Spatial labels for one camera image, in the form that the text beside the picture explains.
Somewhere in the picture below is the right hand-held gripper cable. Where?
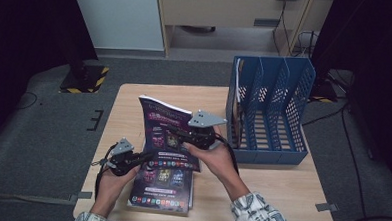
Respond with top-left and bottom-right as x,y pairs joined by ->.
210,132 -> 242,175

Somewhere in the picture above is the blue file rack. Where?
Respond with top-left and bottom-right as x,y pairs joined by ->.
223,54 -> 317,168

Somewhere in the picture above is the dark object under desk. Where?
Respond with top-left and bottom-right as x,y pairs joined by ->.
179,25 -> 217,34

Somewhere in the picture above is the hand-held gripper cable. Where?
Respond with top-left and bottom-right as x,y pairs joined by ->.
210,132 -> 242,175
89,142 -> 118,201

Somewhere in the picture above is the black book with red print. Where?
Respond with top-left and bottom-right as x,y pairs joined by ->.
231,57 -> 248,151

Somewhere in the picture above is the thin black floor cable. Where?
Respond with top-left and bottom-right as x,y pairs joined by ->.
15,91 -> 39,112

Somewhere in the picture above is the long black floor cable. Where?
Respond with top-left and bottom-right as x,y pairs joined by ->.
335,106 -> 377,221

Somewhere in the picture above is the person's right hand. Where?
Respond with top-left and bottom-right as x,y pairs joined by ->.
179,123 -> 247,197

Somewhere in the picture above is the black cable from socket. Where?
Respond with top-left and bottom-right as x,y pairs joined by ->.
270,0 -> 295,58

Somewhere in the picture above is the white cabinet panel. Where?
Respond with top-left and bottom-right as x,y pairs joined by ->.
68,0 -> 167,52

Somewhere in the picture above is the grey tape piece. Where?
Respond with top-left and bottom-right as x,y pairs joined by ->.
69,190 -> 93,204
314,202 -> 339,214

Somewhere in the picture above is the black stand base striped edge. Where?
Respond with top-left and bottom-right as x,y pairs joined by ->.
308,78 -> 339,105
59,58 -> 110,96

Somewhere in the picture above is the purple magazine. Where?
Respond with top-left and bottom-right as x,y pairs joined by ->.
128,164 -> 195,214
135,94 -> 206,174

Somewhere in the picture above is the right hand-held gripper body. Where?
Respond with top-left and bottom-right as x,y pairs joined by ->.
181,109 -> 229,152

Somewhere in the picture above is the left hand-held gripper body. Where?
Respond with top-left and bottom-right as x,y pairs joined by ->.
105,137 -> 141,178

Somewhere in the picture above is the person's left hand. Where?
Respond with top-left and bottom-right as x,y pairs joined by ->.
90,162 -> 142,219

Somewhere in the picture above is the left hand-held gripper cable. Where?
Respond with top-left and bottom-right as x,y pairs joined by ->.
89,142 -> 118,201

